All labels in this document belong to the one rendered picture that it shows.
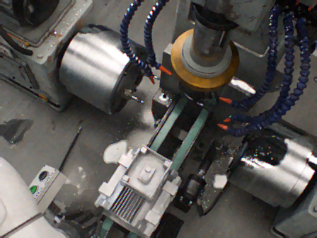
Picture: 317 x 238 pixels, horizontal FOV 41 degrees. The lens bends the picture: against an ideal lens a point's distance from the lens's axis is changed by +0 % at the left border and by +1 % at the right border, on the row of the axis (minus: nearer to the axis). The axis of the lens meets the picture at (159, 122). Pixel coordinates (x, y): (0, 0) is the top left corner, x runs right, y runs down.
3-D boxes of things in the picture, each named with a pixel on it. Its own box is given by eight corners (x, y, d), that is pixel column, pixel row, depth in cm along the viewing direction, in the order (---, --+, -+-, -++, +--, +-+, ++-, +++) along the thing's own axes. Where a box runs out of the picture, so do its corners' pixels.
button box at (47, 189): (55, 171, 131) (44, 163, 128) (68, 177, 126) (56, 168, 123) (21, 221, 125) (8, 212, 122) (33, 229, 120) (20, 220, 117)
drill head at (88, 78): (73, 31, 161) (62, -14, 137) (157, 76, 155) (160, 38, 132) (33, 82, 152) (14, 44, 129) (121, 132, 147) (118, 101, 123)
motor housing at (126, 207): (130, 159, 143) (129, 140, 125) (179, 188, 140) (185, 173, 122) (96, 210, 136) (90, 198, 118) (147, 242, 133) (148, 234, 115)
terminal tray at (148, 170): (141, 151, 128) (141, 143, 121) (171, 169, 126) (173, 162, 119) (119, 185, 124) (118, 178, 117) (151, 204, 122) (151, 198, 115)
